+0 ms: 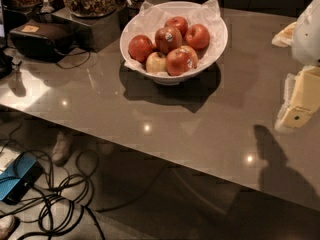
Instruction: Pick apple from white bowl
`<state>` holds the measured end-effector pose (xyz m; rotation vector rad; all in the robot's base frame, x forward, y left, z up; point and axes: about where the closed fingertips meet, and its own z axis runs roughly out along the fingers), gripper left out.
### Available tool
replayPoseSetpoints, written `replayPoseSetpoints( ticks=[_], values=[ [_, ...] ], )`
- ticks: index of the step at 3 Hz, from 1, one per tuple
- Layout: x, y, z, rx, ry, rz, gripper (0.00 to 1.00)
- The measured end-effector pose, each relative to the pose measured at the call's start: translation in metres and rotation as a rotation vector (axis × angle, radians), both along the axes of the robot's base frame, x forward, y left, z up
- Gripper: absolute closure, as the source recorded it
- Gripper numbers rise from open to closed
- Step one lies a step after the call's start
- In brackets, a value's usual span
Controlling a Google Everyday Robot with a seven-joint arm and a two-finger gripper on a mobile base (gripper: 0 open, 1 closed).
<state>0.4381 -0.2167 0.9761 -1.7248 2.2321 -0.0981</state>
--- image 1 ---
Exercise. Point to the blue electronics box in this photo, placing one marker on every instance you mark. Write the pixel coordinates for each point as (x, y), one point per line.
(18, 177)

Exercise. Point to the red apple front centre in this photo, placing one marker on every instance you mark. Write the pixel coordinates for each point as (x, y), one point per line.
(178, 61)

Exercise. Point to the red apple at right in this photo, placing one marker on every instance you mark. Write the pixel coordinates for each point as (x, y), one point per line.
(197, 37)

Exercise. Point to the red-yellow apple behind front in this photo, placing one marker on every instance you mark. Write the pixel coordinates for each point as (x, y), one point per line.
(192, 53)

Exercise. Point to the grey metal stand block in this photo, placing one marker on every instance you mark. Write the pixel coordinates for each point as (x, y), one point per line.
(91, 33)

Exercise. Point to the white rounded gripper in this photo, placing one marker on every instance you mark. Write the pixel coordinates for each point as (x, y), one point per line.
(307, 39)

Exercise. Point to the white shoe under table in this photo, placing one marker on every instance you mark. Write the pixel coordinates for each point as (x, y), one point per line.
(62, 149)

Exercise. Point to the red apple at back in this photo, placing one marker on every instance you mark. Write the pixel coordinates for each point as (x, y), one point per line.
(179, 22)

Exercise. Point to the white paper bowl liner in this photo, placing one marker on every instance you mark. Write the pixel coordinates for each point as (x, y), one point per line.
(146, 20)

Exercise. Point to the yellow-green apple at front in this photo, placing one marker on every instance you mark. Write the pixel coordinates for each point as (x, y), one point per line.
(156, 62)

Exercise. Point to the dark object left edge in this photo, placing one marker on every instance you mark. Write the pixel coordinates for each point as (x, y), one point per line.
(5, 64)

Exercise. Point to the white shoe bottom left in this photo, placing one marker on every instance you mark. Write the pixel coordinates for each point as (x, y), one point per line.
(7, 225)

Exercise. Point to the metal scoop in jar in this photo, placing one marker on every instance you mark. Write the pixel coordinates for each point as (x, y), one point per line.
(46, 7)

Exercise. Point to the white ceramic bowl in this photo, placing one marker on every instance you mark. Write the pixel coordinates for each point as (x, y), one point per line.
(173, 78)

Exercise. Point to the red apple far left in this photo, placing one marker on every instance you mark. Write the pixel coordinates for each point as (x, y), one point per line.
(140, 47)

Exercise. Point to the black box with label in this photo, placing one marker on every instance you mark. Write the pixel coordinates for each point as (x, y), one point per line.
(48, 42)

